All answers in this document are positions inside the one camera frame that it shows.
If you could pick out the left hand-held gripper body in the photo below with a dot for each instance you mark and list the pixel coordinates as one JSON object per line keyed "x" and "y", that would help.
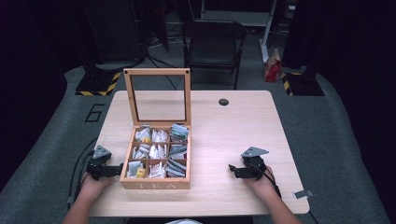
{"x": 99, "y": 161}

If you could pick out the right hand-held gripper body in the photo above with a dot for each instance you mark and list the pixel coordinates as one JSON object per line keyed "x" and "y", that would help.
{"x": 254, "y": 163}

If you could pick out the wooden tea box with lid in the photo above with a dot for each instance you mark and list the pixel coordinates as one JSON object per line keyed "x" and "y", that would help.
{"x": 155, "y": 184}

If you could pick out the person's right hand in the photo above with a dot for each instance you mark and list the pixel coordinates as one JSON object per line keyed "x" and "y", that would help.
{"x": 263, "y": 183}

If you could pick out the person's left hand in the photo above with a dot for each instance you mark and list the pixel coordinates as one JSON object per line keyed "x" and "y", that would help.
{"x": 92, "y": 184}

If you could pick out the pile of white yellow tea bags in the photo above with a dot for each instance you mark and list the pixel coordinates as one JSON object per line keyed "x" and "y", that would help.
{"x": 143, "y": 134}
{"x": 139, "y": 151}
{"x": 136, "y": 170}

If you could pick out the pile of white red tea bags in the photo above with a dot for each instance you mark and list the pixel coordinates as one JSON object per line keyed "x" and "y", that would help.
{"x": 157, "y": 151}
{"x": 156, "y": 170}
{"x": 160, "y": 136}

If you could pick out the grey metal clip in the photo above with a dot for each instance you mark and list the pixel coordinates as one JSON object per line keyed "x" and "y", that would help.
{"x": 303, "y": 194}

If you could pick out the pile of grey green tea bags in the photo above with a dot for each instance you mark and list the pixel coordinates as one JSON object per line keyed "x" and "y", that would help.
{"x": 179, "y": 132}
{"x": 176, "y": 169}
{"x": 177, "y": 151}

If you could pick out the person's white clothing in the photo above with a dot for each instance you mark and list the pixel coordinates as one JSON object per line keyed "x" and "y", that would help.
{"x": 183, "y": 221}

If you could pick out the black stand base striped edge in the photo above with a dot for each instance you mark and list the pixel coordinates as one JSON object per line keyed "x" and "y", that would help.
{"x": 98, "y": 82}
{"x": 303, "y": 84}

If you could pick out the black folding chair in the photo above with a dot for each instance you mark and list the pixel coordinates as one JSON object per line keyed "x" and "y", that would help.
{"x": 213, "y": 46}

